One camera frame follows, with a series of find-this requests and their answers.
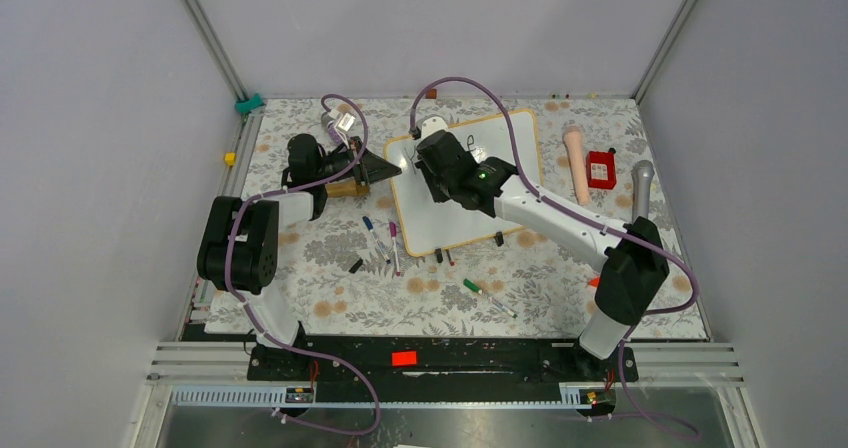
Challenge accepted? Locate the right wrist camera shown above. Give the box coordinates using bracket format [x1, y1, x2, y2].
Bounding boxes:
[409, 116, 449, 140]

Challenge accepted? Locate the whiteboard wire stand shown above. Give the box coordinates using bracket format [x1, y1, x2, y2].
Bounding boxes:
[433, 231, 505, 265]

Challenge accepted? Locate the yellow framed whiteboard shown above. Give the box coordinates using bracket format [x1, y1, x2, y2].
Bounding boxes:
[384, 110, 543, 257]

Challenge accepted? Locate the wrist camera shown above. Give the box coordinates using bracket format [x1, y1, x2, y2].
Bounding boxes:
[409, 116, 449, 140]
[333, 112, 357, 137]

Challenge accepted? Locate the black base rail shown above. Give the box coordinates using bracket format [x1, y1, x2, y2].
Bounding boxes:
[247, 335, 639, 403]

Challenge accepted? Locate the red tape label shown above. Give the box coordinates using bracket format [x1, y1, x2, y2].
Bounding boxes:
[390, 350, 418, 368]

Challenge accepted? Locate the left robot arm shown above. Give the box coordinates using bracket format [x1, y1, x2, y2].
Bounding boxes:
[197, 134, 401, 379]

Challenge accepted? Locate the teal corner clip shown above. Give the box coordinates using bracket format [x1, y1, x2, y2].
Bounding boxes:
[234, 93, 265, 116]

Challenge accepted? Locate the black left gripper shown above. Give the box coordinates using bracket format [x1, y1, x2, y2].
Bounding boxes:
[314, 136, 402, 186]

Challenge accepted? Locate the blue capped white marker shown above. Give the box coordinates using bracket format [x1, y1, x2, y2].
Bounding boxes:
[362, 216, 392, 264]

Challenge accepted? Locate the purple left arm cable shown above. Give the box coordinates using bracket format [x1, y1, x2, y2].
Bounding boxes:
[221, 93, 384, 437]

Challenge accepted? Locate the silver microphone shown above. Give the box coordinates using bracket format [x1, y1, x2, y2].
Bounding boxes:
[631, 160, 655, 220]

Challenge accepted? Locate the magenta capped white marker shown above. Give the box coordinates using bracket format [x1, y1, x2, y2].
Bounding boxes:
[389, 221, 402, 277]

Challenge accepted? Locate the green capped white marker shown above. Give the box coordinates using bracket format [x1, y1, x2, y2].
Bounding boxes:
[463, 279, 518, 319]

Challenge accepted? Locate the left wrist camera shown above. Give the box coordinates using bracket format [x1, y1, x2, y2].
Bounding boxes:
[333, 112, 357, 137]

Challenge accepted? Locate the red box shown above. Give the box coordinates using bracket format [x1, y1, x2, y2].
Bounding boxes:
[586, 148, 617, 190]

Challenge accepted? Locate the pink beige microphone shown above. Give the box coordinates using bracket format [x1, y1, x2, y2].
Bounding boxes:
[563, 125, 590, 206]

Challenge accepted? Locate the purple glitter microphone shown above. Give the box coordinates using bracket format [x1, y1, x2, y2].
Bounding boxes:
[321, 112, 336, 134]

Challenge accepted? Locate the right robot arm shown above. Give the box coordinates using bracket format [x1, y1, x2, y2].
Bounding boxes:
[414, 129, 670, 380]

